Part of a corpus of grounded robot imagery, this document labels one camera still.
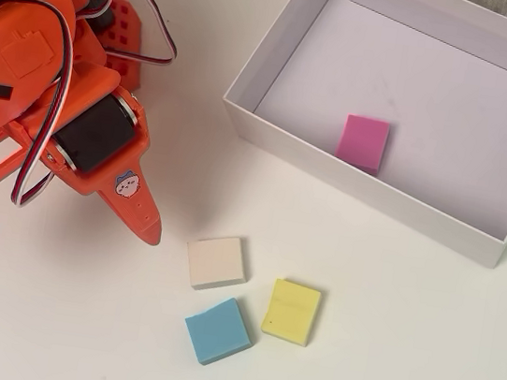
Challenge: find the orange gripper, black servo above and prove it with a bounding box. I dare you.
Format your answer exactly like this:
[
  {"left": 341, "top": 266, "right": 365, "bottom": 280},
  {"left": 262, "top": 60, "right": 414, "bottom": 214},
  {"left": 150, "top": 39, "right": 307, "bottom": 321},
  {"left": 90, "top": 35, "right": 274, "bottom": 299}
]
[{"left": 0, "top": 52, "right": 184, "bottom": 248}]

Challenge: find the pink foam cuboid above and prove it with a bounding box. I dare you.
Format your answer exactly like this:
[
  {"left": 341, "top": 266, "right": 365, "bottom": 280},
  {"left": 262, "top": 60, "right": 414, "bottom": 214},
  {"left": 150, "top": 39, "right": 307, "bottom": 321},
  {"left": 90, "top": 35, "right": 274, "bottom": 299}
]
[{"left": 331, "top": 111, "right": 393, "bottom": 179}]

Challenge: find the orange robot base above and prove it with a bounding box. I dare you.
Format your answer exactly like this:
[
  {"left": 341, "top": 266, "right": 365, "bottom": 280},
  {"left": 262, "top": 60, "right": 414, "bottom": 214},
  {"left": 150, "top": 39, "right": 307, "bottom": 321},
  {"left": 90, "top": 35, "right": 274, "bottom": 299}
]
[{"left": 67, "top": 0, "right": 154, "bottom": 93}]

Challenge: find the white foam cuboid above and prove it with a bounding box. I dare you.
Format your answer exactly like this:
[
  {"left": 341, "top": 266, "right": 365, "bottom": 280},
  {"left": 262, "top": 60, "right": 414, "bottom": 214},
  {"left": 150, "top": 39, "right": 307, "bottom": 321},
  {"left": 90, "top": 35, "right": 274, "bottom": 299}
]
[{"left": 181, "top": 229, "right": 256, "bottom": 298}]

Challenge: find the blue foam cuboid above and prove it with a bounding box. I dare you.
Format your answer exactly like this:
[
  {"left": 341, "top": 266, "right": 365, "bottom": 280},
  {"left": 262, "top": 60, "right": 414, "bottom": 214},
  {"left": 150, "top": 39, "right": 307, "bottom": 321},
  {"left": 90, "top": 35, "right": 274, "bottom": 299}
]
[{"left": 179, "top": 289, "right": 262, "bottom": 373}]

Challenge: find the yellow foam cuboid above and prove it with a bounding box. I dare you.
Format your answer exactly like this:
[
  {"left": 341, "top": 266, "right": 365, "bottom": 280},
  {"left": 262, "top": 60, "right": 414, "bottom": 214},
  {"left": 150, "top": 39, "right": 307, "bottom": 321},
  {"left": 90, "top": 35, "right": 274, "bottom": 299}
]
[{"left": 258, "top": 275, "right": 325, "bottom": 350}]

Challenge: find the white cardboard bin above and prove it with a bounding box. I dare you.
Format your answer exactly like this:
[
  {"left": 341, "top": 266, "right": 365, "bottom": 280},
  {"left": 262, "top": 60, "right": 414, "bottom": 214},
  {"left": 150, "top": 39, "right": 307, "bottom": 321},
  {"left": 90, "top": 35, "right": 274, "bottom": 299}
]
[{"left": 203, "top": 0, "right": 507, "bottom": 272}]

